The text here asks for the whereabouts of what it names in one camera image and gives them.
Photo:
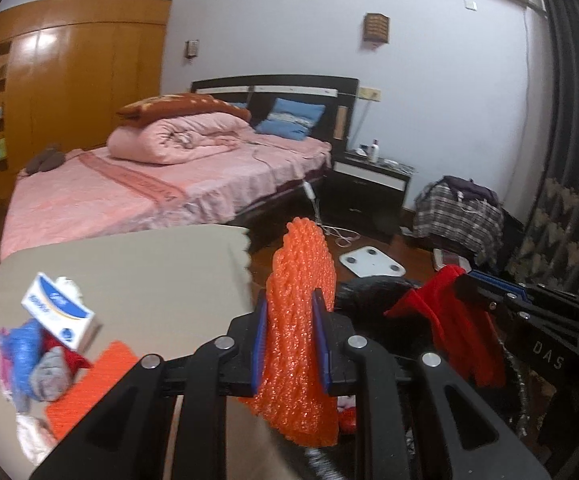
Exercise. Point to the white tissue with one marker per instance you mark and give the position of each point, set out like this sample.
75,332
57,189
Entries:
68,286
32,432

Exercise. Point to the brown dotted pillow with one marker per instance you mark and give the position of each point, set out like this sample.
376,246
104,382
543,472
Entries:
179,105

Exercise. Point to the orange foam net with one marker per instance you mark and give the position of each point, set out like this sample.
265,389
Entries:
89,390
294,285

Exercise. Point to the large red cloth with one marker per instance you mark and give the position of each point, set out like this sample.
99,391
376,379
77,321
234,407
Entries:
449,325

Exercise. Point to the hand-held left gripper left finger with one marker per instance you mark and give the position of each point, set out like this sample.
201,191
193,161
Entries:
259,345

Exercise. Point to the blue plastic bag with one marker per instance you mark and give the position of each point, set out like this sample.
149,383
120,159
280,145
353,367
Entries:
22,355

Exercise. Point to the brown wall lamp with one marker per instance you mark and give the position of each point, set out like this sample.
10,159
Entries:
375,27

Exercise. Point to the dark purple cloth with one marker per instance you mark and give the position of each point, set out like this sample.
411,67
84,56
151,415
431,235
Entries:
474,190

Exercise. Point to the large blue pillow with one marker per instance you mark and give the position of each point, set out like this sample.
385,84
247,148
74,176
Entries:
289,120

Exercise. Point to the black and white nightstand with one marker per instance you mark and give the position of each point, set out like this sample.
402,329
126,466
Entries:
364,195

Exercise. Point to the white and blue box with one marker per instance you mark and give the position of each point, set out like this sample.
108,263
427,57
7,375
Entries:
54,310

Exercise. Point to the wall outlet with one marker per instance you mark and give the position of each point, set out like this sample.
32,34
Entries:
369,93

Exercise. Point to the grey cloth on bed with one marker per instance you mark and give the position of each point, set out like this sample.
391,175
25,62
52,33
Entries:
47,160

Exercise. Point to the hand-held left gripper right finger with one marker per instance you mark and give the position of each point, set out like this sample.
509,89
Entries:
321,345

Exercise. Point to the white wall switch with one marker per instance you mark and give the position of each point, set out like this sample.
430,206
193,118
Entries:
471,5

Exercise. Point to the wooden wardrobe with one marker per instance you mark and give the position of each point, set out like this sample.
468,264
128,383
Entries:
94,85

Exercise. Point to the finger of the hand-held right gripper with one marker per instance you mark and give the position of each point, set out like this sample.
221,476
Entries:
479,296
494,280

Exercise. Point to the dark wooden headboard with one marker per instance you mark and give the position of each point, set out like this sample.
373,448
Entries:
329,110

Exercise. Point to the bed with pink sheet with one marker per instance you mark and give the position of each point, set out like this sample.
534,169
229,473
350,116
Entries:
119,195

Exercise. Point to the white flat box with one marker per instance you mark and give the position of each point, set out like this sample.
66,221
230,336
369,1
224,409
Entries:
442,260

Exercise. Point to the plaid cloth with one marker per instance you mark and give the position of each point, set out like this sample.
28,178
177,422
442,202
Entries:
449,222

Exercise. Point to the dark leaf pattern curtain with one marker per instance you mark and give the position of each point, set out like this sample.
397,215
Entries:
569,110

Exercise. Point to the pink folded quilt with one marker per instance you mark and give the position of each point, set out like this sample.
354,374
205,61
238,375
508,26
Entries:
169,140

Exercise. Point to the dark red booklet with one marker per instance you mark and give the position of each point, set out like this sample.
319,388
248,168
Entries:
452,257

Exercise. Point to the wall control panel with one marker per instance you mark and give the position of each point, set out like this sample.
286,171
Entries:
192,49

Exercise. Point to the beige tablecloth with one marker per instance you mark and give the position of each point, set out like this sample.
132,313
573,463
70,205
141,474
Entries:
144,280

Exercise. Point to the small blue pillow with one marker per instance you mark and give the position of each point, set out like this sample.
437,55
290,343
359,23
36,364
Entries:
239,105

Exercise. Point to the small red cloth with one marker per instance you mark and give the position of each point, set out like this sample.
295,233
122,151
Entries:
74,360

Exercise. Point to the black lined trash bin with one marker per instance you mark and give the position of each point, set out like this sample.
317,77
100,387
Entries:
374,300

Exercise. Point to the white bottle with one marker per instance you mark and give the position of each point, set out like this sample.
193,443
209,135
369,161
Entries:
374,151

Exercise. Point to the grey crumpled cloth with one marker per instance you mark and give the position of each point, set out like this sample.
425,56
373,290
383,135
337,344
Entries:
49,375

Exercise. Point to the white bathroom scale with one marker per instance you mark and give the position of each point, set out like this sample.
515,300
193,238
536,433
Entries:
369,260

